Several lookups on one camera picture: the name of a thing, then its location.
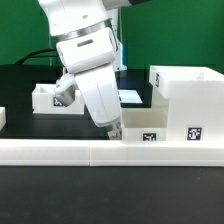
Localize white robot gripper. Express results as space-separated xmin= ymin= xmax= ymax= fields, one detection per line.
xmin=75 ymin=64 xmax=122 ymax=140

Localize white front drawer tray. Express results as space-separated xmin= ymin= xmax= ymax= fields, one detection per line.
xmin=118 ymin=107 xmax=169 ymax=142

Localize white drawer tray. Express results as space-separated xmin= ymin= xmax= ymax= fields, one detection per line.
xmin=32 ymin=84 xmax=84 ymax=115
xmin=118 ymin=107 xmax=169 ymax=142

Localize white drawer cabinet box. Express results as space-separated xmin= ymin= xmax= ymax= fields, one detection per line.
xmin=149 ymin=65 xmax=224 ymax=141

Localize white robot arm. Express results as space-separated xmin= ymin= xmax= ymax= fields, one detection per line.
xmin=38 ymin=0 xmax=150 ymax=139

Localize white rear drawer tray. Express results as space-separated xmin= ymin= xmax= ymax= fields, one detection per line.
xmin=32 ymin=84 xmax=84 ymax=115

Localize white marker tag sheet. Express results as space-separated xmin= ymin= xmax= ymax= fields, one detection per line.
xmin=119 ymin=90 xmax=142 ymax=104

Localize white front fence rail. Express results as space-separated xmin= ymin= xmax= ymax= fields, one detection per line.
xmin=0 ymin=139 xmax=224 ymax=167

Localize white fence rail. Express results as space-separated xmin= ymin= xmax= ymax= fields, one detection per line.
xmin=0 ymin=139 xmax=224 ymax=167
xmin=0 ymin=107 xmax=6 ymax=131

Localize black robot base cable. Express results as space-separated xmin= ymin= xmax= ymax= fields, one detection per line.
xmin=14 ymin=49 xmax=59 ymax=66

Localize white left fence rail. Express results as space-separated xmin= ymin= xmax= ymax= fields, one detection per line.
xmin=0 ymin=107 xmax=6 ymax=131

